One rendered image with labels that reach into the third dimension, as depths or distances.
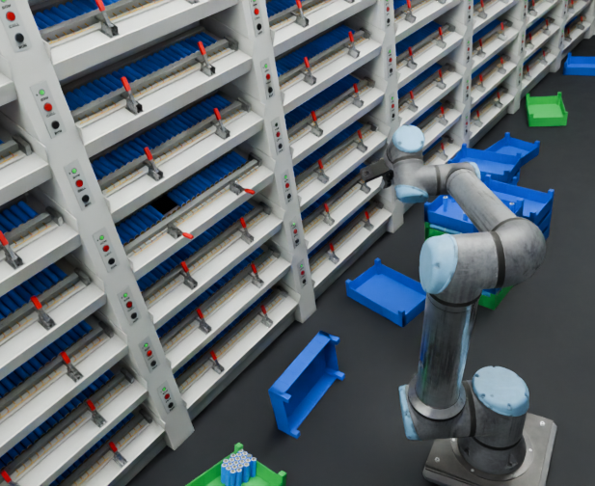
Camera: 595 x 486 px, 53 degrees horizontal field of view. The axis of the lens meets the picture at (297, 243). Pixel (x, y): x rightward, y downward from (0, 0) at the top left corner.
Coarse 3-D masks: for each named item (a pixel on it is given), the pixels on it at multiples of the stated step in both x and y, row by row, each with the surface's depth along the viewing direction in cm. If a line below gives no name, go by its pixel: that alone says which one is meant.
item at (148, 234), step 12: (240, 168) 193; (252, 168) 196; (228, 180) 189; (204, 192) 184; (216, 192) 186; (192, 204) 180; (180, 216) 177; (156, 228) 172; (144, 240) 169; (156, 240) 171
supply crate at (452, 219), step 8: (440, 200) 233; (448, 200) 237; (504, 200) 223; (520, 200) 217; (424, 208) 225; (432, 208) 230; (440, 208) 233; (448, 208) 232; (456, 208) 232; (520, 208) 217; (424, 216) 227; (432, 216) 224; (440, 216) 222; (448, 216) 219; (456, 216) 227; (520, 216) 220; (440, 224) 224; (448, 224) 221; (456, 224) 218; (464, 224) 216; (472, 224) 214; (464, 232) 218; (472, 232) 216
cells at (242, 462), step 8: (232, 456) 183; (240, 456) 184; (248, 456) 184; (224, 464) 180; (232, 464) 180; (240, 464) 180; (248, 464) 181; (256, 464) 183; (224, 472) 180; (232, 472) 177; (240, 472) 178; (248, 472) 181; (224, 480) 181; (232, 480) 178; (240, 480) 179; (248, 480) 182
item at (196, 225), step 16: (240, 144) 201; (272, 160) 195; (256, 176) 195; (272, 176) 199; (224, 192) 189; (256, 192) 196; (176, 208) 181; (208, 208) 183; (224, 208) 184; (176, 224) 177; (192, 224) 178; (208, 224) 182; (160, 240) 172; (176, 240) 173; (144, 256) 167; (160, 256) 170; (144, 272) 168
